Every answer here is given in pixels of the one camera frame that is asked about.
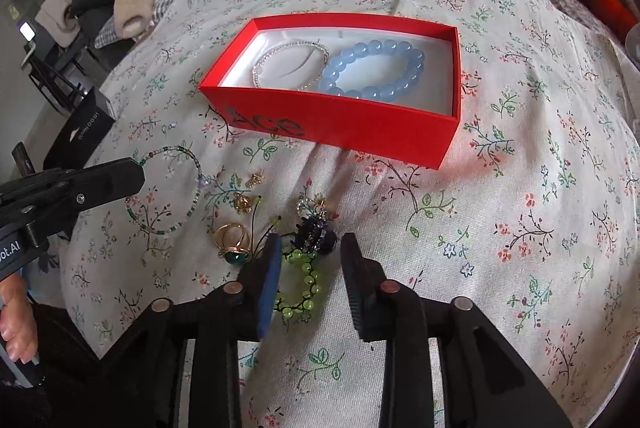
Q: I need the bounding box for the silver crystal bracelet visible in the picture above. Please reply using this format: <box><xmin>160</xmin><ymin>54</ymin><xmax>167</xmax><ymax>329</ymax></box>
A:
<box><xmin>251</xmin><ymin>41</ymin><xmax>331</xmax><ymax>92</ymax></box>

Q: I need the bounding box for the green bead black cord bracelet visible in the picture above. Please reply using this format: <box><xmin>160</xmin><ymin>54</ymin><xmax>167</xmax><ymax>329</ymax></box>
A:
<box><xmin>250</xmin><ymin>195</ymin><xmax>326</xmax><ymax>321</ymax></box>

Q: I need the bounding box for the person's left hand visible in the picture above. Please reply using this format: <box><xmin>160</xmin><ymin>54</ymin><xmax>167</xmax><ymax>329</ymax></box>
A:
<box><xmin>0</xmin><ymin>275</ymin><xmax>41</xmax><ymax>364</ymax></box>

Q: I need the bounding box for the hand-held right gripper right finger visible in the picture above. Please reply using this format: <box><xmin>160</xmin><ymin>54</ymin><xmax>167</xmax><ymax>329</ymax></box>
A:
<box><xmin>340</xmin><ymin>232</ymin><xmax>571</xmax><ymax>428</ymax></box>

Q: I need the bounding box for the dark blue jewelled brooch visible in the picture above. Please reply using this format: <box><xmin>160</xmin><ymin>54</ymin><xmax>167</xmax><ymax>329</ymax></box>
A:
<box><xmin>292</xmin><ymin>215</ymin><xmax>341</xmax><ymax>256</ymax></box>

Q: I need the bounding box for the red cardboard box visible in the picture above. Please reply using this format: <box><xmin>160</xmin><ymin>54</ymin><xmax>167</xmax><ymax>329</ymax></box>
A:
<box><xmin>198</xmin><ymin>12</ymin><xmax>462</xmax><ymax>170</ymax></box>

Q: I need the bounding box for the gold ring teal stone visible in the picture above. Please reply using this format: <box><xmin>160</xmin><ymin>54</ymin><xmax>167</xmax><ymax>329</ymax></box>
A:
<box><xmin>217</xmin><ymin>243</ymin><xmax>252</xmax><ymax>266</ymax></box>

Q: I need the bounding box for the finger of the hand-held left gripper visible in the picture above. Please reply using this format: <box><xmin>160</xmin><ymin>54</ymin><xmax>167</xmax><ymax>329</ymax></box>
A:
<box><xmin>0</xmin><ymin>159</ymin><xmax>146</xmax><ymax>249</ymax></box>

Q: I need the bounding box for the floral bedsheet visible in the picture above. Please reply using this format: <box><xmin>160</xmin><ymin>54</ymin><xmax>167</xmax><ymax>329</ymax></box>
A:
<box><xmin>50</xmin><ymin>0</ymin><xmax>640</xmax><ymax>428</ymax></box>

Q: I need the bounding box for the thin multicolour seed bead bracelet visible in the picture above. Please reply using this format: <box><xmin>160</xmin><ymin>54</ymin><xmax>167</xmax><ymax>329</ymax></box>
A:
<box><xmin>125</xmin><ymin>145</ymin><xmax>211</xmax><ymax>236</ymax></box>

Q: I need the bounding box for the white bag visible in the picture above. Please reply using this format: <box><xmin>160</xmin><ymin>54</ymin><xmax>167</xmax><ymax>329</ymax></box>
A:
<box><xmin>32</xmin><ymin>0</ymin><xmax>86</xmax><ymax>49</ymax></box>

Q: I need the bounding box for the black cardboard box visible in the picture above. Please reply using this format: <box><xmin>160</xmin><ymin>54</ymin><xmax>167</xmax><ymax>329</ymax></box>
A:
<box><xmin>42</xmin><ymin>87</ymin><xmax>117</xmax><ymax>171</ymax></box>

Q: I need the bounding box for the clear crystal brooch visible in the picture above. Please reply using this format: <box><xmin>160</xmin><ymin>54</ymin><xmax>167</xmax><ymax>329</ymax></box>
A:
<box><xmin>296</xmin><ymin>193</ymin><xmax>333</xmax><ymax>221</ymax></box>

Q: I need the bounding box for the gold ring pale stone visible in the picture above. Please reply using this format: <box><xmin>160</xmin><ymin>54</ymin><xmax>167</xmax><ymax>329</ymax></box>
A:
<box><xmin>212</xmin><ymin>222</ymin><xmax>251</xmax><ymax>249</ymax></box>

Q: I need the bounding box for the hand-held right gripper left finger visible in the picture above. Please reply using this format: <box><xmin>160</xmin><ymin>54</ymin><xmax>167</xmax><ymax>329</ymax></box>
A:
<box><xmin>100</xmin><ymin>233</ymin><xmax>286</xmax><ymax>428</ymax></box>

